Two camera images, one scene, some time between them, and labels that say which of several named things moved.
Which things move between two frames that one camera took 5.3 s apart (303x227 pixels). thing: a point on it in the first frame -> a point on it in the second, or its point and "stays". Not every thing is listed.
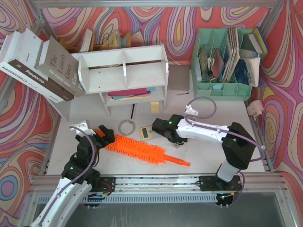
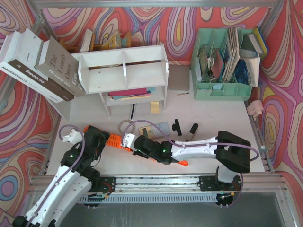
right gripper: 156,125 -> 136,144
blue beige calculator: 146,132 stays
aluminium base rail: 156,185 stays
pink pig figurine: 255,109 stays
